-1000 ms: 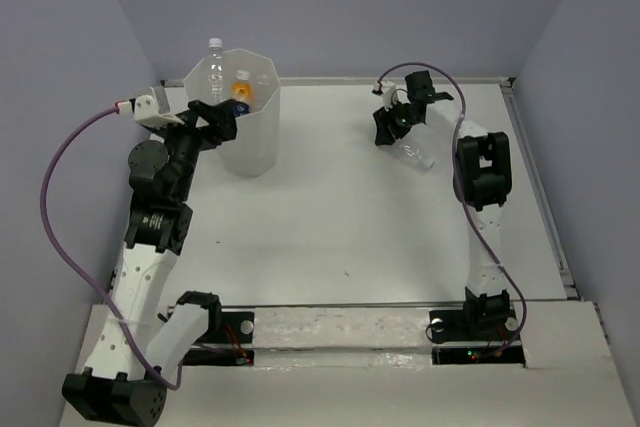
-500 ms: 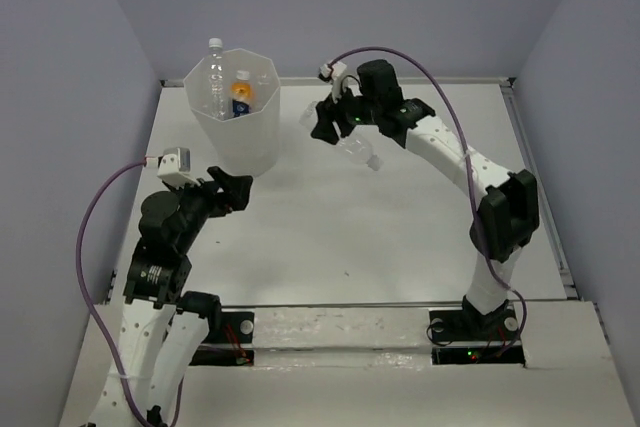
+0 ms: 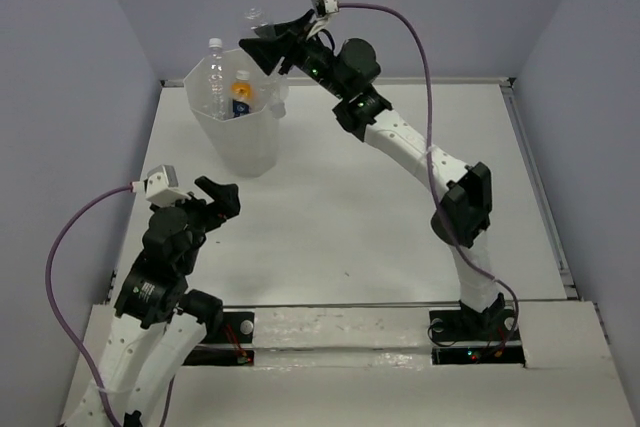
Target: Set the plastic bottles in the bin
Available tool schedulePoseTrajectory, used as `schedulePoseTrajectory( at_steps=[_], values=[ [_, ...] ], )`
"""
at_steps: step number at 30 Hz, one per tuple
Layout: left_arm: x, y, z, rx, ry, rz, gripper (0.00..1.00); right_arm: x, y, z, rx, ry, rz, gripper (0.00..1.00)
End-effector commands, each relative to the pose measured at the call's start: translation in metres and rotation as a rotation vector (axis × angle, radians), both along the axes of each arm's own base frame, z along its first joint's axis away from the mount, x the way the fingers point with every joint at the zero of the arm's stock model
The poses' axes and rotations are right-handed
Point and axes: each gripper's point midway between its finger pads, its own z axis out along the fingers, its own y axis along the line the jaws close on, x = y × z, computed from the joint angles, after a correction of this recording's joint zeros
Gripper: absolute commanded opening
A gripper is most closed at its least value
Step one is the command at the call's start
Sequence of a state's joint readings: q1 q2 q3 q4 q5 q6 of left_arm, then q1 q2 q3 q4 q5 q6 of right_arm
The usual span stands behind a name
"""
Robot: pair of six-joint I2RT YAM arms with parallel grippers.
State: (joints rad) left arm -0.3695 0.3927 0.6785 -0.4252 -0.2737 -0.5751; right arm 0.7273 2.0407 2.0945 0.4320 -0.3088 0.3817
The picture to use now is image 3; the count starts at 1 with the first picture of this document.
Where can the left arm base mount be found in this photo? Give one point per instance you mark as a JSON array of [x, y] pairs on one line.
[[230, 346]]

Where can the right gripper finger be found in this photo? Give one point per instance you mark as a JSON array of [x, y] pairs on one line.
[[272, 54], [298, 27]]

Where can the clear bottle far right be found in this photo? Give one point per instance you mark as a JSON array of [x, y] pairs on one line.
[[256, 19]]

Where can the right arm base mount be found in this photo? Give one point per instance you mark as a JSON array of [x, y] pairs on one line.
[[454, 344]]

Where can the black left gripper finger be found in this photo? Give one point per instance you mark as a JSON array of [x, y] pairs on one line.
[[203, 214], [225, 196]]

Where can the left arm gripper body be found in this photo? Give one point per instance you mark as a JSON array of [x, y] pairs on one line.
[[200, 227]]

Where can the clear white capped bottle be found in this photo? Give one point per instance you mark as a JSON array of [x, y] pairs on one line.
[[215, 78]]

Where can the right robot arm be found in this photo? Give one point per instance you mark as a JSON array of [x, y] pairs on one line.
[[462, 193]]

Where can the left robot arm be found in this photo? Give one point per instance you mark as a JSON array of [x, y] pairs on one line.
[[158, 320]]

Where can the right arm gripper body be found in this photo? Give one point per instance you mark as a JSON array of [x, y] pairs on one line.
[[317, 60]]

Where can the clear bottle far left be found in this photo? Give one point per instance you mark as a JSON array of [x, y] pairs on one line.
[[273, 94]]

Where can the orange labelled plastic bottle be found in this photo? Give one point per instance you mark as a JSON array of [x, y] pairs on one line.
[[241, 94]]

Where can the white plastic bin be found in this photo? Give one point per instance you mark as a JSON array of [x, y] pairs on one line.
[[247, 144]]

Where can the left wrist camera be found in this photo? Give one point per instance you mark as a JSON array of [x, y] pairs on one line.
[[161, 187]]

